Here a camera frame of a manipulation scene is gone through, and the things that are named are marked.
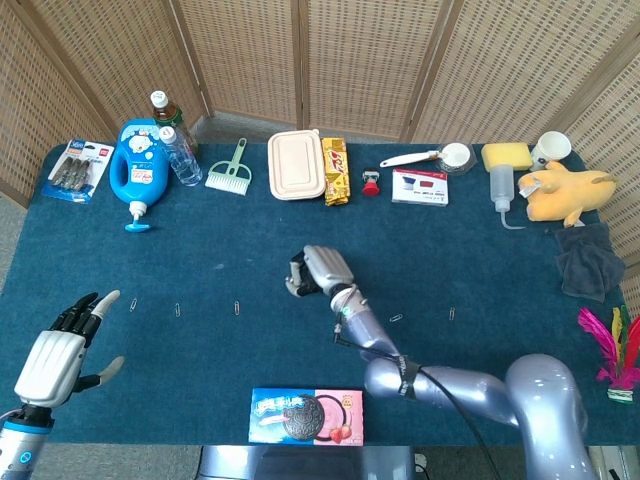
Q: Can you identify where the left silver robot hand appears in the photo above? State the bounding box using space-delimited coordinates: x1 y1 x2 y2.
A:
13 288 126 409

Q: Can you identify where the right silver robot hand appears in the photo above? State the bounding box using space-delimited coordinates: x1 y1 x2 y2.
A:
284 244 356 300

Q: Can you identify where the green hand brush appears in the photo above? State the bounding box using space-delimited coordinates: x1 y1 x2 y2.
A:
204 137 254 196

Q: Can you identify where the yellow snack packet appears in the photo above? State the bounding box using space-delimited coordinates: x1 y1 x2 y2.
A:
320 137 351 207

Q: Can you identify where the beige lidded lunch box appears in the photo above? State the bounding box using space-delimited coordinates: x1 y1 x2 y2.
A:
266 128 327 202

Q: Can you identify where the white card box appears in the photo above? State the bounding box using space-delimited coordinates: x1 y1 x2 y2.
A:
391 167 450 207

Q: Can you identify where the white plastic spoon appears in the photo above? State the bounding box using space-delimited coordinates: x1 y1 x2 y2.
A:
379 148 444 169

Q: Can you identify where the blue pink Oreo box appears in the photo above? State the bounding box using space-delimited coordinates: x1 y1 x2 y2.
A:
248 387 365 446

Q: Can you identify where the clear water bottle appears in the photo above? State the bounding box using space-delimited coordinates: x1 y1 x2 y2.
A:
158 125 204 188

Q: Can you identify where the translucent squeeze bottle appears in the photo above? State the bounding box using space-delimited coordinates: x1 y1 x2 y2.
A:
488 163 527 231

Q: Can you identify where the silver robot torso base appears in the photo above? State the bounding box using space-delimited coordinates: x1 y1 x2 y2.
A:
197 443 426 480

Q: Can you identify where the blister pack of clips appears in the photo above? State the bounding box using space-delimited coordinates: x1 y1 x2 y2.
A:
41 138 116 205

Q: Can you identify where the woven wooden folding screen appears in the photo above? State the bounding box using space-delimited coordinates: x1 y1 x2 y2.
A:
0 0 640 321

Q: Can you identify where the blue detergent pump bottle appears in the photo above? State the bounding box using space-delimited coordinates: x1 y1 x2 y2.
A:
108 117 174 235

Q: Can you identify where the yellow sponge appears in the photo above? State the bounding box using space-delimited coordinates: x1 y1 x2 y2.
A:
480 142 534 173

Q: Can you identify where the green tea bottle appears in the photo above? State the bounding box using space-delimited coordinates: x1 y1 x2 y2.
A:
150 90 200 154

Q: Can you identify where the yellow plush toy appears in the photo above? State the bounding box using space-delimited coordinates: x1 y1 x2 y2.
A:
517 160 619 229

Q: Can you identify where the white paper cup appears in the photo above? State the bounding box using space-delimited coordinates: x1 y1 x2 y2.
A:
529 130 573 171

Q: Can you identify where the dark grey cloth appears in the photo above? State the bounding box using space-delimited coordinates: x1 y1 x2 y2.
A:
553 222 627 304

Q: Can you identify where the colourful feather shuttlecock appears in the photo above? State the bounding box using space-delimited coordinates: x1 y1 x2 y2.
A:
577 304 640 404

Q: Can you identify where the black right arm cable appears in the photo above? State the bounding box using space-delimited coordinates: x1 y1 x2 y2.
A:
333 322 501 480

